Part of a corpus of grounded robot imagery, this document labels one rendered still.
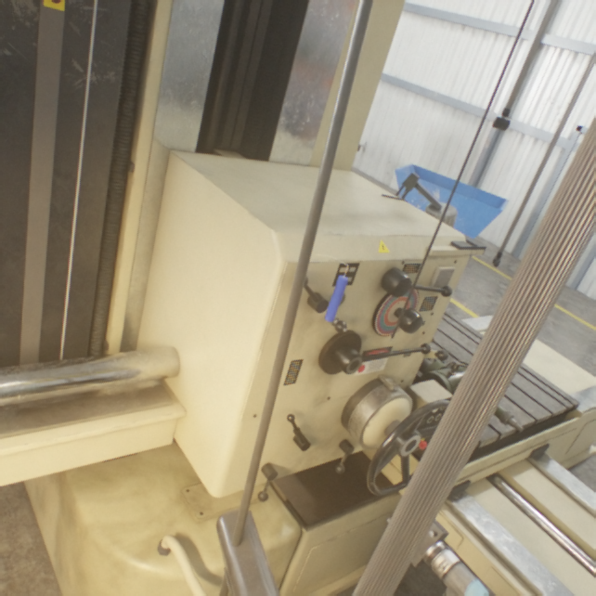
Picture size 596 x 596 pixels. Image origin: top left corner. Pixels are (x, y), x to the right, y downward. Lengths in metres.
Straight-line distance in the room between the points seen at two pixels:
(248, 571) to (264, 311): 0.58
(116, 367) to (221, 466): 0.42
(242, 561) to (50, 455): 0.69
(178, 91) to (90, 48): 0.26
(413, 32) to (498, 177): 3.50
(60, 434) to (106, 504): 0.67
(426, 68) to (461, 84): 0.95
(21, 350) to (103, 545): 0.74
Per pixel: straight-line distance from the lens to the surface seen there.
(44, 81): 1.64
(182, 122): 1.78
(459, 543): 2.57
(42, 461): 1.75
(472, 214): 8.02
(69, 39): 1.64
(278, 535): 2.31
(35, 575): 2.84
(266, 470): 1.74
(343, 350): 1.55
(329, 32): 1.99
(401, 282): 1.51
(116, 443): 1.81
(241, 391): 1.49
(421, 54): 11.77
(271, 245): 1.31
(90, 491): 2.32
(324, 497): 2.49
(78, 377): 1.66
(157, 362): 1.74
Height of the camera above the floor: 2.31
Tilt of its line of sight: 26 degrees down
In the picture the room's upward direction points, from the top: 18 degrees clockwise
